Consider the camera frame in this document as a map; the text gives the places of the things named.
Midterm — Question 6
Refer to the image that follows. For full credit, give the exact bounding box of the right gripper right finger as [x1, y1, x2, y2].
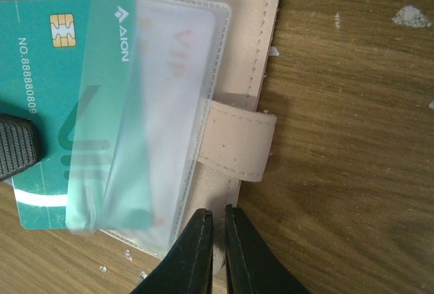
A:
[224, 205, 309, 293]

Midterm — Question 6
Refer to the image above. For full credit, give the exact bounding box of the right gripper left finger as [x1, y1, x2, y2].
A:
[132, 209, 213, 294]

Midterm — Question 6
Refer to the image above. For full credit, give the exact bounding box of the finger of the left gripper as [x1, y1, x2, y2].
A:
[1, 114, 44, 181]

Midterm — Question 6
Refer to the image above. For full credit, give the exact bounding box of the beige card holder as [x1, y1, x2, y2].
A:
[1, 0, 279, 276]

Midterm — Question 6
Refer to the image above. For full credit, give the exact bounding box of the white patterned credit card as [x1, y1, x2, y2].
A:
[98, 1, 231, 244]

